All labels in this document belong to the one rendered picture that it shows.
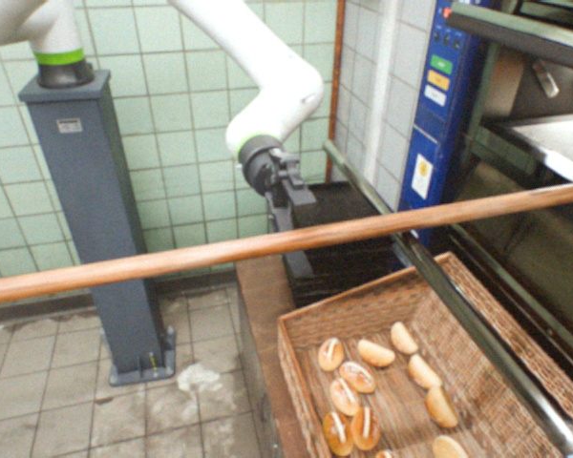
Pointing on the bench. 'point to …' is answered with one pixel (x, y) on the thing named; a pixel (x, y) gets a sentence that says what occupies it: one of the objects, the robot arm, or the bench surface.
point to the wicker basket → (294, 376)
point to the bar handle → (555, 6)
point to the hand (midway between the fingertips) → (301, 235)
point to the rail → (526, 26)
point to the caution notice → (421, 176)
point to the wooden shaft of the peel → (270, 244)
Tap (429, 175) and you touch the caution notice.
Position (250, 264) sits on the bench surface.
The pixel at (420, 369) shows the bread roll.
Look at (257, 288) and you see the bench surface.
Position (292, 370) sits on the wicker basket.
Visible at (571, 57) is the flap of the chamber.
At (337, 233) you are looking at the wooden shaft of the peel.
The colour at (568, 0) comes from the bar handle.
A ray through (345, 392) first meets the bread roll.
